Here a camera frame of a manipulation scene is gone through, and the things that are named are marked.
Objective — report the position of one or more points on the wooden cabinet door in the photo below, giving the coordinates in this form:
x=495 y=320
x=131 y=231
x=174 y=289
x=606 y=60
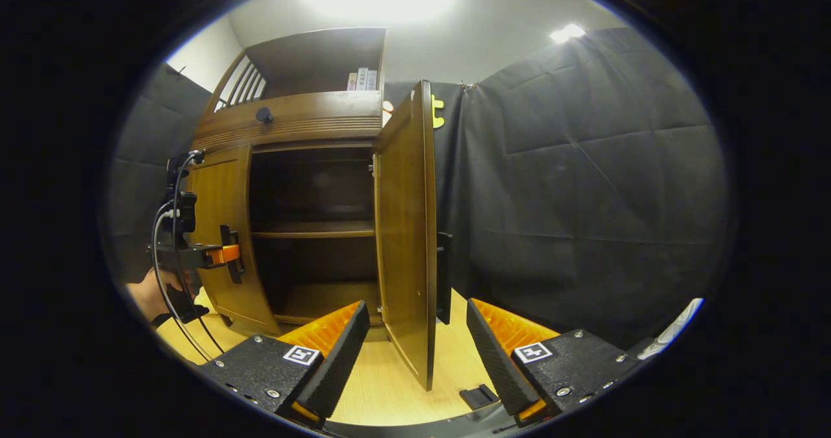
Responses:
x=217 y=191
x=406 y=230

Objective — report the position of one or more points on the wooden double-door shoe cabinet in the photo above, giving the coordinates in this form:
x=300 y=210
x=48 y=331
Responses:
x=305 y=123

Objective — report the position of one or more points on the pink book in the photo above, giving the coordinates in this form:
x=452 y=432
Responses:
x=352 y=81

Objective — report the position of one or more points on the white book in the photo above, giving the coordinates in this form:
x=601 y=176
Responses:
x=372 y=80
x=362 y=79

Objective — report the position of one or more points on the black backdrop cloth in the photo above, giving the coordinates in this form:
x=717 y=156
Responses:
x=584 y=198

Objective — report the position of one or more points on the black round drawer knob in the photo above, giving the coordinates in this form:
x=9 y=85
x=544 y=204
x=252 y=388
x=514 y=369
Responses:
x=264 y=115

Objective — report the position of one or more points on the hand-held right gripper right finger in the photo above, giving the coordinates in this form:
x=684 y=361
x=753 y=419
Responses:
x=496 y=366

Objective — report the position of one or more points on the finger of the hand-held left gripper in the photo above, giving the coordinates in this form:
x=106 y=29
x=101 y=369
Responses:
x=224 y=254

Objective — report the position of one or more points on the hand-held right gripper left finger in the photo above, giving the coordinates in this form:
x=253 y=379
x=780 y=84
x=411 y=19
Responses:
x=341 y=363

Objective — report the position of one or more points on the small ceiling light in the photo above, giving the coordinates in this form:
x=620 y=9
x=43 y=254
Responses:
x=567 y=33

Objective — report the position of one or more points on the small black plastic block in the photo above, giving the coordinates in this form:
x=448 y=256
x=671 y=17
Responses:
x=479 y=396

